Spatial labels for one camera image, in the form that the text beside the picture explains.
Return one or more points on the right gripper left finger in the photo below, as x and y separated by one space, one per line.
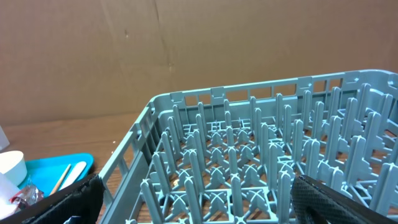
82 199

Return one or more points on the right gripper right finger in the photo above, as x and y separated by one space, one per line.
314 202

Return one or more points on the grey dishwasher rack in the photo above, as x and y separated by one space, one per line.
230 154

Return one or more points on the wooden chopstick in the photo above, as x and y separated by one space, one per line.
60 180

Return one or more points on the white plastic fork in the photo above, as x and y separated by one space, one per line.
74 174

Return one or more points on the teal serving tray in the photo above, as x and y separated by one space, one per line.
44 173

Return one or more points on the red snack wrapper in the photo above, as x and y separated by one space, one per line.
26 197

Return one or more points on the crumpled white tissue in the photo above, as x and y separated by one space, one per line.
8 190

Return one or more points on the white paper cup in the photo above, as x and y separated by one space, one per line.
13 166

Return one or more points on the clear plastic bin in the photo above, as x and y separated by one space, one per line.
4 142

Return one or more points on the cardboard backdrop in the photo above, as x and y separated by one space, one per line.
79 59

